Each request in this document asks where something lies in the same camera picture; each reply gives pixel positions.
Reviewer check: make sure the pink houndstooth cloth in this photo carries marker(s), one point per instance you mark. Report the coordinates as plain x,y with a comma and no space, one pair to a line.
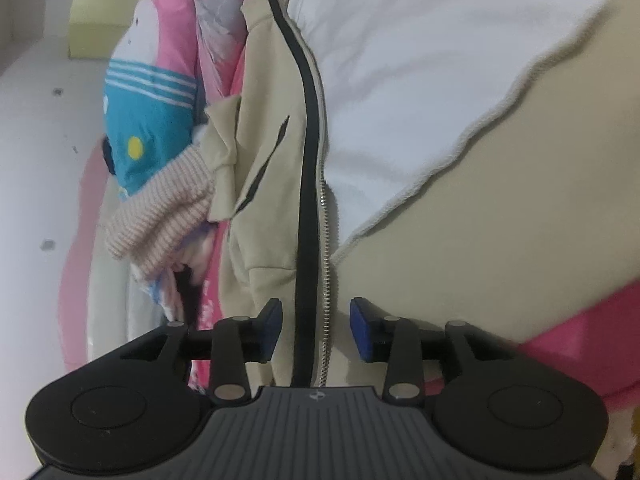
160,210

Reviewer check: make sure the blue pink cartoon pillow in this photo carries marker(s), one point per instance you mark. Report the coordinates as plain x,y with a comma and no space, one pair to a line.
150,125

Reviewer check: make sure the white blue patterned cloth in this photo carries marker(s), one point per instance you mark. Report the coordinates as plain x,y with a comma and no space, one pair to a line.
160,285

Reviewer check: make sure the pink white headboard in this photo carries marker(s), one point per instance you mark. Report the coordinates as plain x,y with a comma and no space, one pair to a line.
105,285

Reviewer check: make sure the pink floral blanket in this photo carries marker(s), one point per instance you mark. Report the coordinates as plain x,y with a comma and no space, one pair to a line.
575,330

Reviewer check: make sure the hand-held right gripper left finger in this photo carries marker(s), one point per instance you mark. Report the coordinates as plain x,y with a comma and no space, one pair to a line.
272,330

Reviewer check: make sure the yellow-green cabinet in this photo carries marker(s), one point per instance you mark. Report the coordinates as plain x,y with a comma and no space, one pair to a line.
95,25

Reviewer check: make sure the pink grey floral quilt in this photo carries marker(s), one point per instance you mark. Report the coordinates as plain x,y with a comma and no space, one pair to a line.
220,25

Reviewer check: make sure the beige zip jacket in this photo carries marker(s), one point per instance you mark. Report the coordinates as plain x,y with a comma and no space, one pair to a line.
525,210

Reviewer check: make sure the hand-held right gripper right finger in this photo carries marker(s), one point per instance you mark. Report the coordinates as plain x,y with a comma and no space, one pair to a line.
361,330

